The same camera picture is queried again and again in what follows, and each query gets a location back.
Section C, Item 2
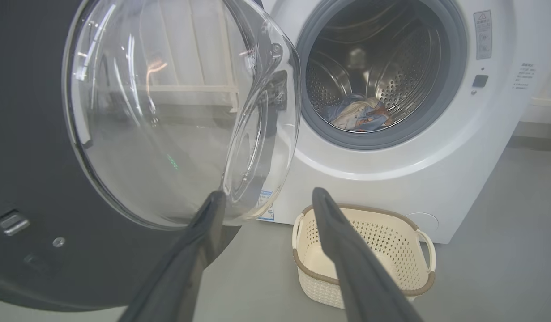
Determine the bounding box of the small printed text label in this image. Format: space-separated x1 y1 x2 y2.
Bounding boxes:
513 63 536 90

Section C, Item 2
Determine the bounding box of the white front-loading washing machine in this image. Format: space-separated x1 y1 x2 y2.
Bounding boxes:
257 0 551 244

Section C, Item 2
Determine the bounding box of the blue garment with orange print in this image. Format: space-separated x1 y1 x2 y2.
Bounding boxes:
324 93 394 132

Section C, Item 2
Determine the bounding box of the blue energy label sticker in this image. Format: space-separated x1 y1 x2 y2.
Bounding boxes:
257 190 274 222

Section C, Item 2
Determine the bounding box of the black round glass machine door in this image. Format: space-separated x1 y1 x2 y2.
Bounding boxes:
0 0 302 312

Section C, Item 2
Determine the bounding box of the cream perforated laundry basket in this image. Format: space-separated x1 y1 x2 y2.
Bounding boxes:
292 204 437 310

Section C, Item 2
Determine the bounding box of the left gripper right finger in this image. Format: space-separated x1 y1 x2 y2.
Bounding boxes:
312 187 423 322

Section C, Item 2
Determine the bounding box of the grey warning label sticker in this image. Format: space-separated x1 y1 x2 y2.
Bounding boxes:
474 10 493 60

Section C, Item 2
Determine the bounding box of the round white filter cover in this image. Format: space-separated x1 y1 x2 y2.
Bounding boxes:
405 212 439 233

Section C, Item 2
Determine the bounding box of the cream blue orange-trimmed garment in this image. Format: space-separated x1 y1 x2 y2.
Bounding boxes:
331 99 370 130

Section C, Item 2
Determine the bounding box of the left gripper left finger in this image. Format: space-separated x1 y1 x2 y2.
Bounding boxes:
119 191 226 322

